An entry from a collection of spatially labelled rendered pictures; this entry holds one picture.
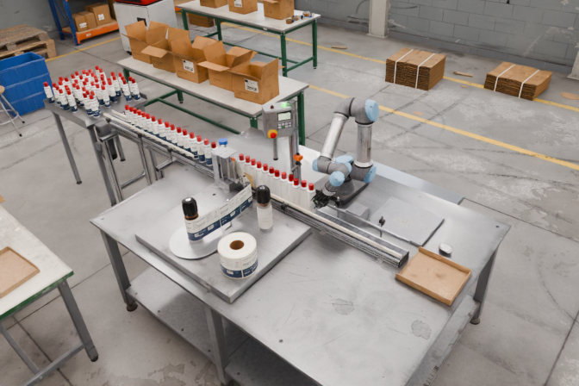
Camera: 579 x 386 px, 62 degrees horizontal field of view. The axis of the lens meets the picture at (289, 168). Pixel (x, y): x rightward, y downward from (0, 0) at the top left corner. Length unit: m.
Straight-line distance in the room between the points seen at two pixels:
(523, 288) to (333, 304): 1.85
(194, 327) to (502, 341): 2.00
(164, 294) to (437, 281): 1.83
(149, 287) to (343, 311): 1.60
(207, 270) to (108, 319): 1.32
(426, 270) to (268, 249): 0.86
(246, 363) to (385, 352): 1.01
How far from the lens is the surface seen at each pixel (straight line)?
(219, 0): 7.73
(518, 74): 6.92
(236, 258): 2.49
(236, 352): 3.12
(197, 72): 5.02
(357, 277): 2.64
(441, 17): 8.11
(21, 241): 3.41
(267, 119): 2.82
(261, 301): 2.53
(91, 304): 3.97
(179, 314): 3.38
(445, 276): 2.71
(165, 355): 3.49
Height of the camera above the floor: 2.73
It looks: 34 degrees down
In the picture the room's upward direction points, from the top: 3 degrees counter-clockwise
